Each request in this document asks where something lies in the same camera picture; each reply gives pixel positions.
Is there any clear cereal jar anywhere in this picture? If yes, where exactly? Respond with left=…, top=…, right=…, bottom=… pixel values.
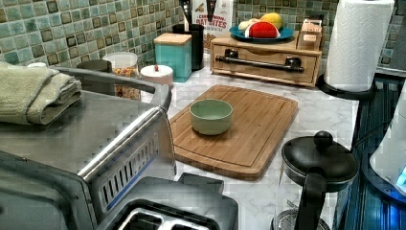
left=102, top=52, right=141, bottom=101

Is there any white round lidded dish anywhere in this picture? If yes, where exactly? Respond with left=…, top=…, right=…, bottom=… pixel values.
left=140, top=64, right=173, bottom=85

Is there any black utensil holder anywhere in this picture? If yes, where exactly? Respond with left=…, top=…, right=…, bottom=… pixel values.
left=172, top=24, right=204, bottom=71

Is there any cinnamon oat bites cereal box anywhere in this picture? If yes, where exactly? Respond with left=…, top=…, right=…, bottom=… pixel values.
left=192, top=0, right=234, bottom=51

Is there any black french press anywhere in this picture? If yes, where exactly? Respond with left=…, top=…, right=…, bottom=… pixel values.
left=270, top=130, right=358, bottom=230

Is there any black paper towel holder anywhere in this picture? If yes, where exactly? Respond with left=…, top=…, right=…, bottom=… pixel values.
left=316, top=75, right=377, bottom=101

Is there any black two-slot toaster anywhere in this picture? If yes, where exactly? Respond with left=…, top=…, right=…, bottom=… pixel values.
left=97, top=172, right=238, bottom=230

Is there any toy watermelon slice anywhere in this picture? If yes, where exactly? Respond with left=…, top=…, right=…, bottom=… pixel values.
left=244, top=21, right=281, bottom=38

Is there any wooden drawer box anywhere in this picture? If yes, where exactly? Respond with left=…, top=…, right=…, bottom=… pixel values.
left=210, top=32, right=322, bottom=87

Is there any black drawer handle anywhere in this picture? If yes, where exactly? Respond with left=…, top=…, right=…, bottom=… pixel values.
left=214, top=49, right=305, bottom=73

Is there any teal canister with wooden lid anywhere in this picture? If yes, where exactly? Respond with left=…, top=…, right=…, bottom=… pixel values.
left=153, top=33, right=192, bottom=82

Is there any dark metal cup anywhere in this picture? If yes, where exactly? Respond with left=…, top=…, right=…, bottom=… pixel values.
left=76, top=58, right=116, bottom=96

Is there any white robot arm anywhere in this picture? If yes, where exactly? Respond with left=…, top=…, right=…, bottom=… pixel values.
left=370, top=85, right=406, bottom=196

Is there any white paper towel roll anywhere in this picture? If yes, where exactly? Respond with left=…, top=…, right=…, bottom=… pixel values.
left=325, top=0, right=395, bottom=92

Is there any silver toaster oven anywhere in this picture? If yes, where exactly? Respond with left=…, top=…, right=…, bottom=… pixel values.
left=0, top=68, right=176, bottom=230

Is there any toy lemon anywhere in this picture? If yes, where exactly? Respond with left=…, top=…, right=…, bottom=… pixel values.
left=260, top=12, right=283, bottom=29

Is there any tea bag box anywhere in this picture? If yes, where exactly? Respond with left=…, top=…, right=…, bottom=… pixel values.
left=297, top=18, right=323, bottom=51

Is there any folded beige towel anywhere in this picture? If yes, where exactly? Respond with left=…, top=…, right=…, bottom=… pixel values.
left=0, top=62, right=81, bottom=125

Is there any green ceramic bowl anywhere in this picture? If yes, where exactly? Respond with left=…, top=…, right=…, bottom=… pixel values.
left=189, top=99, right=234, bottom=135

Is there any blue plate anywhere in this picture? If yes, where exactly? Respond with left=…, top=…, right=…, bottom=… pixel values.
left=229, top=26, right=294, bottom=44

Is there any bamboo cutting board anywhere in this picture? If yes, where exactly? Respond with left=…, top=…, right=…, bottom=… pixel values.
left=170, top=84, right=298, bottom=180

